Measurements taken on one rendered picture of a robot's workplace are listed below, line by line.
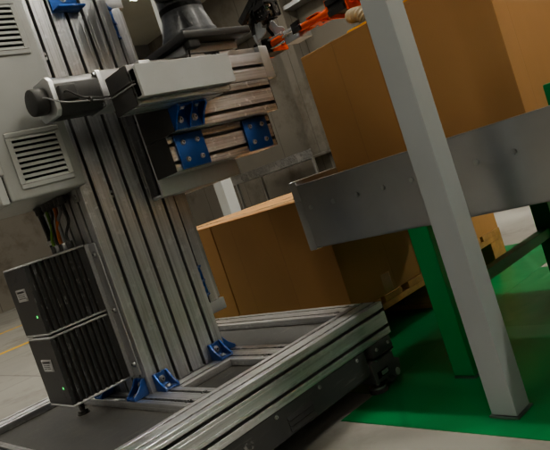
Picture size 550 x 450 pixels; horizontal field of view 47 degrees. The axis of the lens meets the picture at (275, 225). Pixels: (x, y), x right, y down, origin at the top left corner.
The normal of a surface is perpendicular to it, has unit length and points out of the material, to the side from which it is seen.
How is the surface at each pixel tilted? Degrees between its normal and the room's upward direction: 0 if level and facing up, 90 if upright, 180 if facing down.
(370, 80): 90
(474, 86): 90
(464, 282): 90
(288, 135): 90
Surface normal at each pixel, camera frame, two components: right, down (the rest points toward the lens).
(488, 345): -0.70, 0.28
